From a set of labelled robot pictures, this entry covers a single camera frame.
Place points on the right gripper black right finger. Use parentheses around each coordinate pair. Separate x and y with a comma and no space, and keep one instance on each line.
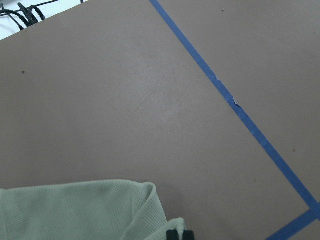
(188,235)

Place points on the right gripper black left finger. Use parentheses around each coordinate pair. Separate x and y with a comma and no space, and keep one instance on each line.
(172,235)

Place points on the olive green long-sleeve shirt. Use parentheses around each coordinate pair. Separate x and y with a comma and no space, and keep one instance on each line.
(93,210)

